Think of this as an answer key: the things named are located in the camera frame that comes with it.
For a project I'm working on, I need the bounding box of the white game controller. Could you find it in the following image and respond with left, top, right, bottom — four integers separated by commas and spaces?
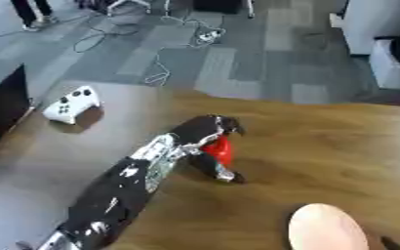
41, 85, 103, 125

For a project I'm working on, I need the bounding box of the black cable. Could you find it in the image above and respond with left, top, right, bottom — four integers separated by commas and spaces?
71, 19, 142, 54

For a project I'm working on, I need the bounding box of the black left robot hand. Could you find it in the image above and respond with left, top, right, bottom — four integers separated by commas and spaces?
167, 113, 248, 185

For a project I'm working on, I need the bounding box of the red toy object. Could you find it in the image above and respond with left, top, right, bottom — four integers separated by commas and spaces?
200, 134, 234, 168

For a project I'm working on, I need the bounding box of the person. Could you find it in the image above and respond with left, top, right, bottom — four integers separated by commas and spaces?
9, 0, 59, 32

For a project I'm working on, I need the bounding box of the white chair base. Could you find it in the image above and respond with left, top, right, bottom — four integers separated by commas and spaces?
104, 0, 154, 18

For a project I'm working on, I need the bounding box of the black box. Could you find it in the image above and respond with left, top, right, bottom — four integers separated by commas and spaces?
0, 63, 33, 154

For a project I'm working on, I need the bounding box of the pale pink oval object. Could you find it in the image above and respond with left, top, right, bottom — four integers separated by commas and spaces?
287, 203, 371, 250

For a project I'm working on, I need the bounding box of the white cable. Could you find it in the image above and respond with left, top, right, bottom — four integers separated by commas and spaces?
143, 15, 227, 86

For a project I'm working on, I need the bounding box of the white power strip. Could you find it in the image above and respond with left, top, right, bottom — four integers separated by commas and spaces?
196, 28, 224, 43

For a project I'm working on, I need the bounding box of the white cabinet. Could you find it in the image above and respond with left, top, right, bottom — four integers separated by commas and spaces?
328, 0, 400, 56

